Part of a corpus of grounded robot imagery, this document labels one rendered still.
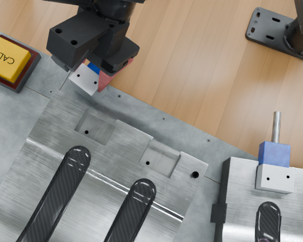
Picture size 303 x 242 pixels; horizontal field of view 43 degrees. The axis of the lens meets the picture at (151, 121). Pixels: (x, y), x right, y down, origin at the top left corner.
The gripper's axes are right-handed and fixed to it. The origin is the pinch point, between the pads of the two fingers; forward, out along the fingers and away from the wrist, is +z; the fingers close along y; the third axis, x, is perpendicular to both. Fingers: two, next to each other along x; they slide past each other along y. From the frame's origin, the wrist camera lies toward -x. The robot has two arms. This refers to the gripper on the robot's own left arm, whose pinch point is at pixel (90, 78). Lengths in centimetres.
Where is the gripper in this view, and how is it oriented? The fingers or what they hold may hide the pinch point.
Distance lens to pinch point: 65.8
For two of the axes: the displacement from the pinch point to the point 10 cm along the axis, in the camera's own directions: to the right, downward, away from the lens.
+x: 5.1, -5.3, 6.8
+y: 7.9, 6.0, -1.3
